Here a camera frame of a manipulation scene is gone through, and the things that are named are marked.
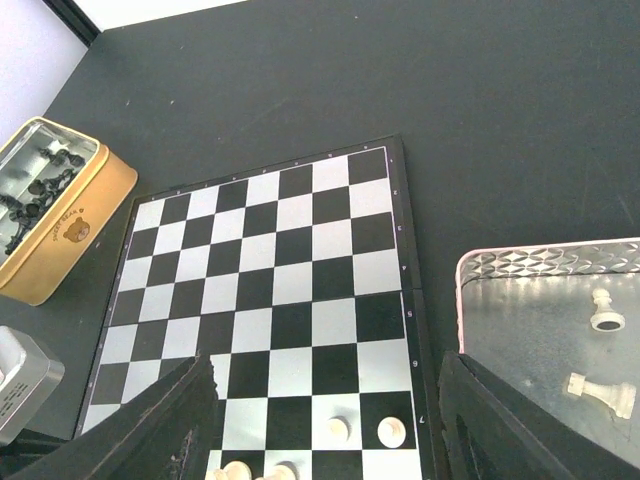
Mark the white queen piece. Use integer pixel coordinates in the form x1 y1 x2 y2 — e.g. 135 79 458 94
567 372 637 420

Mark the white king piece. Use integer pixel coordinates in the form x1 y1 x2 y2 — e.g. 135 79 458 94
205 461 252 480

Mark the gold tin box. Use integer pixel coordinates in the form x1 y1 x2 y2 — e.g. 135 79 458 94
1 117 138 306

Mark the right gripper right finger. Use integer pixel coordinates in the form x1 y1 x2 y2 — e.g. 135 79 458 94
439 351 639 479

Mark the white pawn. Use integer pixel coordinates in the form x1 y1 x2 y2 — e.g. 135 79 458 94
326 417 350 444
377 416 407 449
590 288 626 332

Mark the pink tin box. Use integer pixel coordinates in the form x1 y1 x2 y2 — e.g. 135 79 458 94
455 238 639 469

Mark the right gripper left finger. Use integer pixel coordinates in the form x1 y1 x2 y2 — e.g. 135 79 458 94
9 355 219 479

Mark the black white chess board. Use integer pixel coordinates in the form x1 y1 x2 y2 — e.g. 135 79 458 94
76 136 438 479

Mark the white pawn in tin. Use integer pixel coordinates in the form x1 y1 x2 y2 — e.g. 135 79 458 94
590 288 626 332

